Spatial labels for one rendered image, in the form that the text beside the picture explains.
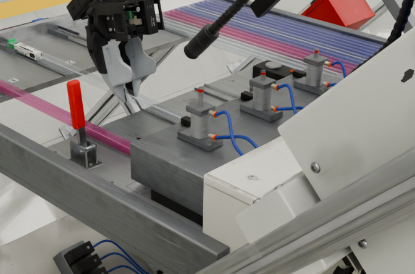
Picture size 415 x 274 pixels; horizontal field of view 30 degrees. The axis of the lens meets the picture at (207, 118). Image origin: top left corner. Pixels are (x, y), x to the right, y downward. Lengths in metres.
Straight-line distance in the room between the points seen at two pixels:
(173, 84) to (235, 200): 1.75
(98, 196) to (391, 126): 0.43
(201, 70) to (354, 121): 2.01
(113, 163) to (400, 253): 0.46
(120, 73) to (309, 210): 0.54
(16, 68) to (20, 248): 0.30
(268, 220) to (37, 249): 0.77
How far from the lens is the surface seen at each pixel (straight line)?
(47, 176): 0.98
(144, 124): 1.07
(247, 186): 0.76
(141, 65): 1.14
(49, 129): 2.22
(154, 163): 0.87
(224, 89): 1.19
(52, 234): 1.39
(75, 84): 0.94
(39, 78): 1.24
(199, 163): 0.84
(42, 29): 1.44
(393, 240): 0.62
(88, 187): 0.91
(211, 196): 0.78
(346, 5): 1.89
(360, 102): 0.59
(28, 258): 1.36
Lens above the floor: 1.83
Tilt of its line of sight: 47 degrees down
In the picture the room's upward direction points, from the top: 50 degrees clockwise
